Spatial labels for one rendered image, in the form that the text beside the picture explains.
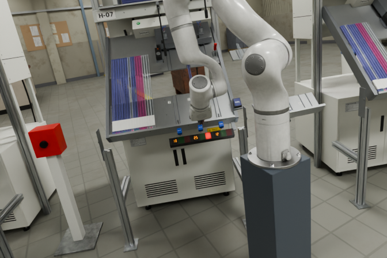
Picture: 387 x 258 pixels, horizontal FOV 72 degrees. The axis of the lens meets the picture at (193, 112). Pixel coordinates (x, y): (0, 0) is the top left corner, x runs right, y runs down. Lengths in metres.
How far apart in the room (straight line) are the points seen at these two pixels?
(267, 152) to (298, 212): 0.26
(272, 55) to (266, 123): 0.24
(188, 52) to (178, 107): 0.49
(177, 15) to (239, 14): 0.25
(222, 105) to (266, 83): 0.64
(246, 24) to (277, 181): 0.53
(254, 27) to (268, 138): 0.37
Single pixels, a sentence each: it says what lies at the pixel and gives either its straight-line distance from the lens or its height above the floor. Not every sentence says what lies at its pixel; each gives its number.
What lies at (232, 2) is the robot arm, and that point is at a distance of 0.93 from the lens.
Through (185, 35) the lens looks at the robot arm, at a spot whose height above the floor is 1.17.
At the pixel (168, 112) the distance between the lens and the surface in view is 1.45.
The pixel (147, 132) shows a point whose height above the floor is 0.72.
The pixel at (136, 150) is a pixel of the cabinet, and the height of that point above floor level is 0.49.
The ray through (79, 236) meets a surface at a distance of 2.00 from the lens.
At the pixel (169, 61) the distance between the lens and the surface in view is 1.65.
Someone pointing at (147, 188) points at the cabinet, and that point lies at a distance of 1.93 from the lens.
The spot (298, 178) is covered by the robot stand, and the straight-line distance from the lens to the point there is 1.04.
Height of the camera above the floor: 1.19
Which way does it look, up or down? 17 degrees down
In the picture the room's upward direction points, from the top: 8 degrees counter-clockwise
